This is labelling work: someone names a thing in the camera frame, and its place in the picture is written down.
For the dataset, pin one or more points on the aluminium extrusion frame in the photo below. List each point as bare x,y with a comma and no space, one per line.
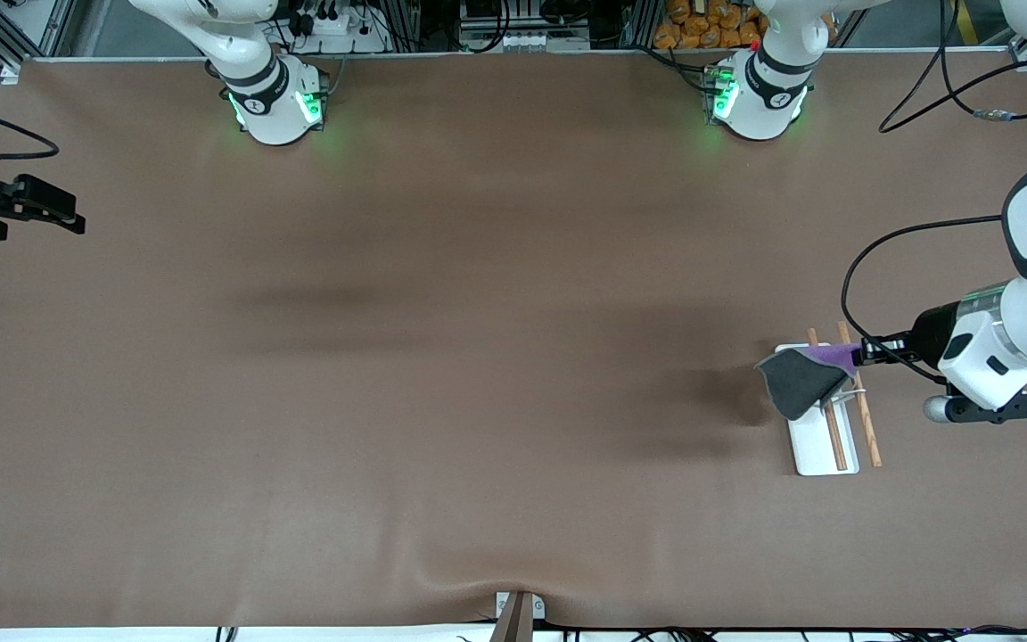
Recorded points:
5,36

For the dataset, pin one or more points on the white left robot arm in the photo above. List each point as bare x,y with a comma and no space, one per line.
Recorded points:
759,102

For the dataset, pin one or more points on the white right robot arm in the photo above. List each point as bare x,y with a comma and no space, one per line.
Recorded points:
268,107

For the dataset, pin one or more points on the white power strip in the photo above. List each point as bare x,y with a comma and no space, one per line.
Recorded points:
335,27

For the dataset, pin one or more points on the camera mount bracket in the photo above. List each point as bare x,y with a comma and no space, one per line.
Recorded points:
518,624

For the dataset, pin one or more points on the purple and grey towel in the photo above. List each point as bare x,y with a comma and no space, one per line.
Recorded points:
799,383

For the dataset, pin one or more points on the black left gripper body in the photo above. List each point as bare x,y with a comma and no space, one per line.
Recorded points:
931,336

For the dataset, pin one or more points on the white rack with wooden rods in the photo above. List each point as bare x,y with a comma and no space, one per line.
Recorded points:
815,450

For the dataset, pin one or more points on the orange packaged snacks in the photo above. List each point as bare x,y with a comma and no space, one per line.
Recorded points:
701,27

